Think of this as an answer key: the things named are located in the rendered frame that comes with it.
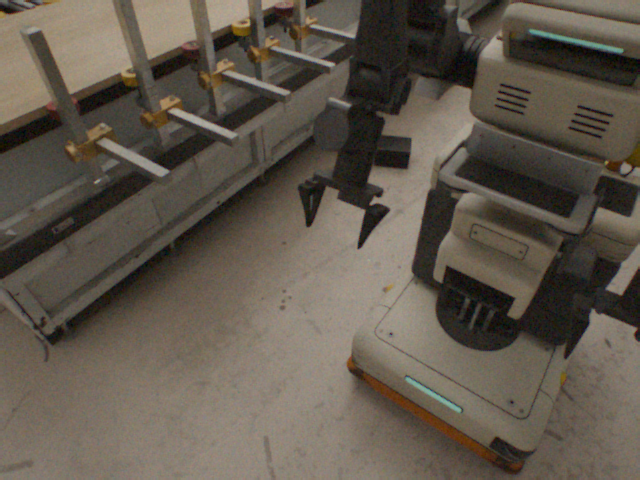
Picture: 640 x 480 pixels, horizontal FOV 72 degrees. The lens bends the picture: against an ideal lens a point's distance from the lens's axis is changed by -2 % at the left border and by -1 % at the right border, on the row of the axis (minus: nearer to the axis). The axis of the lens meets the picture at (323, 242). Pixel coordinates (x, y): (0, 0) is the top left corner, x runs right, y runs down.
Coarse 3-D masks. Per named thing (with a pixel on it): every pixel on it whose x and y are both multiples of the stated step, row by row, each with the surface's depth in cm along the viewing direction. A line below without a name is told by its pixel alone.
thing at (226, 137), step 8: (136, 96) 144; (136, 104) 146; (168, 112) 138; (176, 112) 137; (184, 112) 137; (176, 120) 138; (184, 120) 135; (192, 120) 134; (200, 120) 134; (192, 128) 135; (200, 128) 133; (208, 128) 131; (216, 128) 131; (208, 136) 133; (216, 136) 130; (224, 136) 128; (232, 136) 128; (224, 144) 130; (232, 144) 128
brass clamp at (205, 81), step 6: (222, 66) 151; (228, 66) 152; (204, 72) 148; (216, 72) 148; (222, 72) 150; (234, 72) 155; (198, 78) 148; (204, 78) 146; (210, 78) 147; (216, 78) 149; (222, 78) 151; (198, 84) 150; (204, 84) 148; (210, 84) 147; (216, 84) 150
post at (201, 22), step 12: (192, 0) 132; (204, 0) 133; (192, 12) 135; (204, 12) 135; (204, 24) 137; (204, 36) 139; (204, 48) 141; (204, 60) 145; (216, 96) 154; (216, 108) 156
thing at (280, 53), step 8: (240, 40) 170; (248, 40) 169; (248, 48) 170; (272, 48) 164; (280, 48) 164; (272, 56) 165; (280, 56) 163; (288, 56) 161; (296, 56) 159; (304, 56) 159; (296, 64) 161; (304, 64) 159; (312, 64) 157; (320, 64) 155; (328, 64) 154; (328, 72) 155
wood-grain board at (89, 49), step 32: (64, 0) 187; (96, 0) 187; (160, 0) 186; (224, 0) 186; (288, 0) 188; (0, 32) 161; (64, 32) 162; (96, 32) 162; (160, 32) 161; (192, 32) 161; (224, 32) 166; (0, 64) 142; (32, 64) 142; (64, 64) 142; (96, 64) 142; (128, 64) 142; (0, 96) 127; (32, 96) 127; (0, 128) 117
